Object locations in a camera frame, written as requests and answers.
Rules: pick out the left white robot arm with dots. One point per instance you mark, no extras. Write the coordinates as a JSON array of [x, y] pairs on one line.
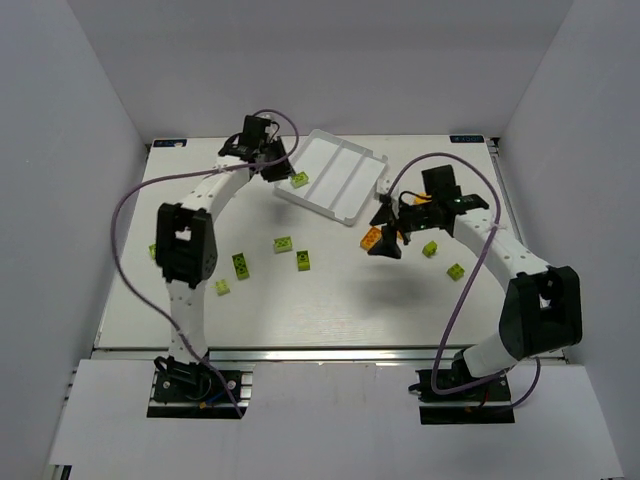
[[186, 249]]

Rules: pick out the left blue table label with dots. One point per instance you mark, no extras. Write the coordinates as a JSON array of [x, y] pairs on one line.
[[169, 143]]

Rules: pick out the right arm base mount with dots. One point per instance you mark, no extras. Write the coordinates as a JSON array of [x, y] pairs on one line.
[[487, 404]]

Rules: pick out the yellow oval lego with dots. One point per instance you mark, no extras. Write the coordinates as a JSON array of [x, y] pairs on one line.
[[421, 199]]

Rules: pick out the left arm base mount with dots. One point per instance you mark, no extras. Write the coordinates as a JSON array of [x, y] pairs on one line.
[[192, 391]]

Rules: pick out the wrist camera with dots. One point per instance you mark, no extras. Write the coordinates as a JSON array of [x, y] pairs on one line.
[[273, 127], [383, 186]]

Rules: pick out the white divided tray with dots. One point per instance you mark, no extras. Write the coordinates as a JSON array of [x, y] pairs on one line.
[[342, 177]]

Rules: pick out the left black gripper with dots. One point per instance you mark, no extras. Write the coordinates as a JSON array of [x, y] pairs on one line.
[[275, 163]]

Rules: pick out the pale green lego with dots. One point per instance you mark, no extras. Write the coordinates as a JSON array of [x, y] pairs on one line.
[[222, 287]]

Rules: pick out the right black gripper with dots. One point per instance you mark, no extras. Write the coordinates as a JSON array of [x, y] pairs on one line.
[[393, 220]]

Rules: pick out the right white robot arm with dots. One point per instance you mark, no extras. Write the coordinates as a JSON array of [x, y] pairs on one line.
[[542, 309]]

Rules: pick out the blue table label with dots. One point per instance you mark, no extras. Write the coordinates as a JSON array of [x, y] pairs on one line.
[[169, 143], [465, 139]]

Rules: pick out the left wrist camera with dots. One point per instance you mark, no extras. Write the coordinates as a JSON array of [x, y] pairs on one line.
[[273, 127]]

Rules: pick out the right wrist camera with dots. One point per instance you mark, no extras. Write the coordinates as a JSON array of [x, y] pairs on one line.
[[383, 186]]

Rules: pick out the orange lego left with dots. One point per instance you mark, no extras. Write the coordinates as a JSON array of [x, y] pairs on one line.
[[372, 236]]

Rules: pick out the right blue table label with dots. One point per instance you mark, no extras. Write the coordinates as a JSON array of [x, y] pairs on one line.
[[465, 139]]

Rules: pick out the long green lego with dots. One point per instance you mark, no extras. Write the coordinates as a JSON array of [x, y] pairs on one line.
[[240, 266]]

